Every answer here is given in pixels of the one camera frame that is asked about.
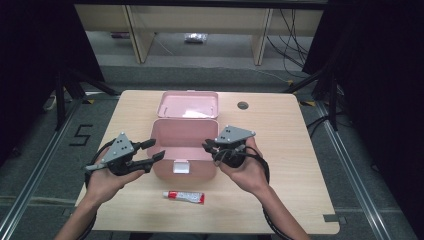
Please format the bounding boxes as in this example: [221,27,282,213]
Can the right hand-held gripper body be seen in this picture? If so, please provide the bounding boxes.
[213,125,257,169]

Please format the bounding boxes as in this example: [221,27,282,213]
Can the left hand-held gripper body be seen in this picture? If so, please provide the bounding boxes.
[84,131,152,177]

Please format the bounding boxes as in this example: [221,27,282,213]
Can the pink storage box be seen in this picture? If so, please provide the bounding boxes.
[146,89,221,183]

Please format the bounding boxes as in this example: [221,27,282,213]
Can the red white ointment tube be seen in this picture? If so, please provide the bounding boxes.
[162,190,206,205]

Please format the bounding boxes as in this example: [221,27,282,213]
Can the person's right hand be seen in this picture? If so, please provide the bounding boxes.
[217,135,272,196]

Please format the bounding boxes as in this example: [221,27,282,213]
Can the person's left hand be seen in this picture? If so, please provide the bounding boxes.
[84,147,148,205]

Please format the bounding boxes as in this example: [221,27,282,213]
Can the black metal stand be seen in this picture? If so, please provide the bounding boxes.
[54,68,122,132]
[282,66,340,132]

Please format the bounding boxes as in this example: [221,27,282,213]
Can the clear plastic bag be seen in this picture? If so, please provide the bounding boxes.
[183,32,209,44]

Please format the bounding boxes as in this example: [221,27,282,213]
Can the black curtain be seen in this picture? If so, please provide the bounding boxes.
[301,0,424,240]
[0,0,105,168]

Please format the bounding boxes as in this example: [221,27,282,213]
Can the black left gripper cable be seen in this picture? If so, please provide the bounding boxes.
[75,139,117,240]

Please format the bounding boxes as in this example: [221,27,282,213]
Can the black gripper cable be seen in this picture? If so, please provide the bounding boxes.
[75,139,117,240]
[213,144,295,240]

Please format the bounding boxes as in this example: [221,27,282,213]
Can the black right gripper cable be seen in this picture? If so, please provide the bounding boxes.
[213,144,295,240]

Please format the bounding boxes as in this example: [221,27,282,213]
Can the aluminium floor rail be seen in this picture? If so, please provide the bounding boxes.
[314,101,394,240]
[0,99,83,240]

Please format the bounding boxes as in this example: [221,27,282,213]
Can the bundle of black cables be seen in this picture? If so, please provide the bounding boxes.
[265,9,310,80]

